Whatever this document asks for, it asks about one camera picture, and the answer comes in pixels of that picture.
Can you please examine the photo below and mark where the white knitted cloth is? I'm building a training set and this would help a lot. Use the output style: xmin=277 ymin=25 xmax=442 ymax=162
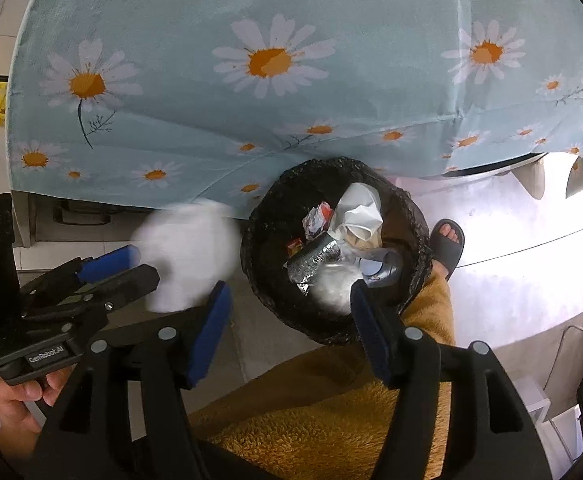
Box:
xmin=132 ymin=200 xmax=240 ymax=314

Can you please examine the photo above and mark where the tissue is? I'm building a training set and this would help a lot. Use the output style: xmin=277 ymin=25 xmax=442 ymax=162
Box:
xmin=309 ymin=263 xmax=363 ymax=316

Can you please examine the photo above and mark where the clear plastic cup with print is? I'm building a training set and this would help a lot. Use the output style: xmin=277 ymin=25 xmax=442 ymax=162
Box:
xmin=357 ymin=248 xmax=403 ymax=288

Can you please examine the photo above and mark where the black wicker trash bin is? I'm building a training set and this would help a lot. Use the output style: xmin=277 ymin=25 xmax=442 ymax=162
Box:
xmin=240 ymin=157 xmax=433 ymax=344

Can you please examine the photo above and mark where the person's left hand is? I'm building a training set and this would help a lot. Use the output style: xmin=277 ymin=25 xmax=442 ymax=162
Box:
xmin=0 ymin=366 xmax=74 ymax=436

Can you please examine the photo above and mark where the silver foil wrapper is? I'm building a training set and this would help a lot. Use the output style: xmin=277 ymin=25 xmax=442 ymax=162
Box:
xmin=285 ymin=233 xmax=341 ymax=295

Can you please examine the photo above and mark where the green yellow snack wrapper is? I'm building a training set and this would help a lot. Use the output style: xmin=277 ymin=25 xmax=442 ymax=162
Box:
xmin=286 ymin=238 xmax=303 ymax=256

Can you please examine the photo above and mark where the black sandal with foot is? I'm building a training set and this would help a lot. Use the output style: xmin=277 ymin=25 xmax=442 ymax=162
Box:
xmin=429 ymin=219 xmax=465 ymax=281

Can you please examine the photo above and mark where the white paper bag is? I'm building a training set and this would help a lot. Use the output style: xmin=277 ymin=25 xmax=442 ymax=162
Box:
xmin=328 ymin=182 xmax=384 ymax=250

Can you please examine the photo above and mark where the pink white crumpled wrapper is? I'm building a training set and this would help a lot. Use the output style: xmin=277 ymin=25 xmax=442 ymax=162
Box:
xmin=302 ymin=202 xmax=334 ymax=242

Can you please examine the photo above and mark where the light blue daisy tablecloth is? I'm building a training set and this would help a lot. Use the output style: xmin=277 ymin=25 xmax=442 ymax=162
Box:
xmin=7 ymin=0 xmax=583 ymax=214

